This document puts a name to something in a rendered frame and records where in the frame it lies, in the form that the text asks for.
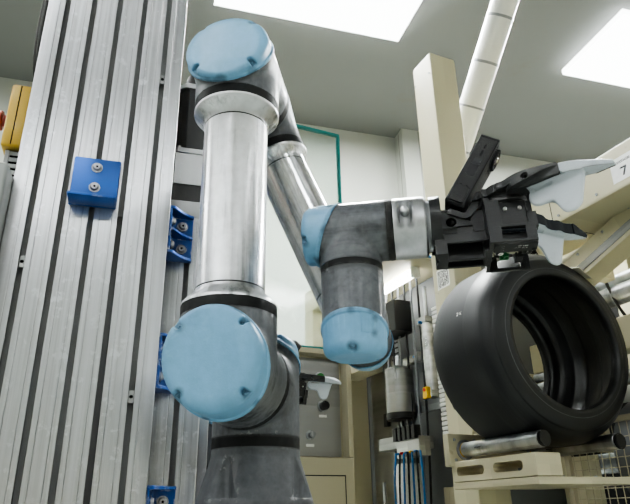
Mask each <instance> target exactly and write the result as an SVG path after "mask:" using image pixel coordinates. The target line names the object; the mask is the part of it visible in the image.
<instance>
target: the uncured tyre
mask: <svg viewBox="0 0 630 504"><path fill-rule="evenodd" d="M528 256H529V261H530V266H531V270H521V271H506V272H493V273H486V268H485V269H483V270H481V271H479V272H478V273H476V274H474V275H472V276H470V277H468V278H466V279H464V280H463V281H461V282H460V283H459V284H458V285H457V286H456V287H455V288H454V289H453V290H452V291H451V292H450V294H449V295H448V296H447V297H446V299H445V300H444V302H443V304H442V305H441V308H440V310H439V312H438V315H437V318H436V322H435V327H434V337H433V347H434V357H435V363H436V368H437V372H438V375H439V378H440V381H441V384H442V386H443V389H444V391H445V393H446V395H447V397H448V399H449V400H450V402H451V404H452V405H453V407H454V408H455V410H456V411H457V413H458V414H459V415H460V416H461V418H462V419H463V420H464V421H465V422H466V423H467V424H468V425H469V426H470V427H471V428H472V429H473V430H474V431H475V432H477V433H478V434H479V435H481V436H482V437H483V438H485V439H488V438H494V437H499V436H505V435H511V434H517V433H523V432H529V431H535V430H542V429H544V430H546V431H548V433H549V434H550V436H551V443H550V445H549V446H547V447H542V448H534V449H527V450H519V451H538V450H545V449H553V448H561V447H568V446H576V445H580V444H584V443H586V442H589V441H591V440H592V439H594V438H596V437H598V436H599V435H601V434H603V433H604V432H605V431H606V430H607V429H608V428H609V427H610V426H611V425H612V424H613V423H614V421H615V420H616V418H617V416H618V415H619V413H620V410H621V408H622V405H623V402H624V398H625V394H626V390H627V385H628V376H629V366H628V356H627V350H626V345H625V341H624V338H623V335H622V332H621V329H620V327H619V324H618V322H617V320H616V318H615V316H614V314H613V312H612V310H611V309H610V307H609V305H608V304H607V302H606V301H605V299H604V298H603V297H602V295H601V294H600V293H599V292H598V291H597V289H596V288H595V287H594V286H593V285H592V284H591V283H590V282H589V281H588V280H586V279H585V278H584V277H583V276H582V275H580V274H579V273H577V272H576V271H574V270H573V269H571V268H569V267H568V266H566V265H565V264H563V263H561V264H560V265H553V264H551V263H549V262H548V260H547V259H546V257H545V256H542V255H535V254H528ZM461 309H462V315H461V317H459V318H456V319H455V316H456V311H459V310H461ZM512 316H515V317H516V318H517V319H518V320H519V321H520V322H521V323H522V324H523V325H524V326H525V327H526V329H527V330H528V331H529V333H530V334H531V336H532V338H533V339H534V341H535V343H536V345H537V348H538V350H539V353H540V356H541V359H542V364H543V370H544V387H543V390H542V389H541V388H540V387H539V386H538V385H537V384H536V383H535V381H534V380H533V379H532V377H531V376H530V375H529V373H528V371H527V370H526V368H525V366H524V364H523V362H522V360H521V358H520V355H519V353H518V350H517V347H516V343H515V339H514V334H513V325H512Z"/></svg>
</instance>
